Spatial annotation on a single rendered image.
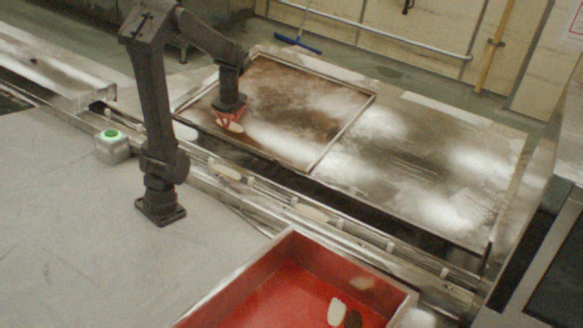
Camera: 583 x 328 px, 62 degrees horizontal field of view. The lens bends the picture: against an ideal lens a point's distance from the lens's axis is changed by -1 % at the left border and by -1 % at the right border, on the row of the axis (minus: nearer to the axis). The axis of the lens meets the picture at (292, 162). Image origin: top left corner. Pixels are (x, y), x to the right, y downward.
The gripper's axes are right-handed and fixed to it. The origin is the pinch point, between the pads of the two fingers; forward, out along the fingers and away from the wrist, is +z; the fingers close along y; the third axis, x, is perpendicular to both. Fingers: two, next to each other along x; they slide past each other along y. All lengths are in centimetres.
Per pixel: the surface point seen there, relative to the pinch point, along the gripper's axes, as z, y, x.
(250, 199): 0.9, -21.9, -24.2
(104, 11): 100, 165, 277
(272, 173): 8.4, -3.2, -18.8
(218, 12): 90, 213, 186
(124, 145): -0.8, -27.5, 16.6
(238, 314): -1, -51, -43
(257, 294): 1, -44, -43
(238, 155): 8.6, -2.6, -5.2
